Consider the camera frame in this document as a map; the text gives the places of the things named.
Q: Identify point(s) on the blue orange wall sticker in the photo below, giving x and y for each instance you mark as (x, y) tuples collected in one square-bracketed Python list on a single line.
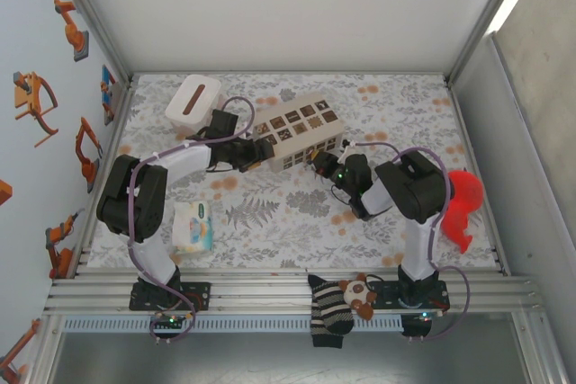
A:
[(108, 91)]

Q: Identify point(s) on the white box with brown pictures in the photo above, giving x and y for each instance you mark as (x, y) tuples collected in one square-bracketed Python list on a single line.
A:
[(297, 132)]

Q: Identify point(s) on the soft tissue pack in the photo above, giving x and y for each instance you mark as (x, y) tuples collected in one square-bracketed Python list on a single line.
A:
[(193, 226)]

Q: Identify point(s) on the left circuit board with LED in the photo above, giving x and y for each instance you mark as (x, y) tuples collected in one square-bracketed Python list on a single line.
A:
[(173, 320)]

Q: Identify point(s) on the brown white panda toy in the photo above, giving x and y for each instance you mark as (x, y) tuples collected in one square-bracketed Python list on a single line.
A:
[(358, 292)]

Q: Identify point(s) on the black white striped sock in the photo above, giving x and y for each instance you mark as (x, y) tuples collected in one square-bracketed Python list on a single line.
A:
[(328, 312)]

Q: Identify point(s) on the circuit board with led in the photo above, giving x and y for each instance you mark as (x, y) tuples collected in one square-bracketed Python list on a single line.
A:
[(173, 320), (425, 315)]

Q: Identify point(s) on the aluminium frame rail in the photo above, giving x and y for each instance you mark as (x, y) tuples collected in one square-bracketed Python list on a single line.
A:
[(261, 289)]

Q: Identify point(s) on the orange gripper wall sticker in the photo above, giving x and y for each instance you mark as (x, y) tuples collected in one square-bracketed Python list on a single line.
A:
[(31, 91)]

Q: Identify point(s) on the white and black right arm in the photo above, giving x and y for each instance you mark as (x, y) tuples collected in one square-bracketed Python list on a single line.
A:
[(418, 249)]

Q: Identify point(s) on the white tissue box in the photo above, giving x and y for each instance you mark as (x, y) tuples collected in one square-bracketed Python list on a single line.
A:
[(191, 100)]

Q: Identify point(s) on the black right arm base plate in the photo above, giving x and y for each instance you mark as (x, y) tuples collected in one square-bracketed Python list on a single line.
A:
[(387, 296)]

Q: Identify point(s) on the aluminium frame post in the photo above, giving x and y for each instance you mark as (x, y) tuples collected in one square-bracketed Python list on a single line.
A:
[(486, 20), (96, 24)]

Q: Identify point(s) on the floral patterned table mat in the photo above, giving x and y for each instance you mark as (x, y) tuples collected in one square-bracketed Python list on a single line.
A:
[(279, 226)]

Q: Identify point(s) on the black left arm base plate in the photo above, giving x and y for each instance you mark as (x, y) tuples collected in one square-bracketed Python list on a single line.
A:
[(198, 296)]

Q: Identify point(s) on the right circuit board with LED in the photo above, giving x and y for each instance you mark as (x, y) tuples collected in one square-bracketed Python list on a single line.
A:
[(425, 315)]

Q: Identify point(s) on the orange block wall sticker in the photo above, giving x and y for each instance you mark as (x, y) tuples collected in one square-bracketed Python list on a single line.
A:
[(4, 193)]

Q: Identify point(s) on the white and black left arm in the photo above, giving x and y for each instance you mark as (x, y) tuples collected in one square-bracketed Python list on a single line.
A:
[(148, 262)]

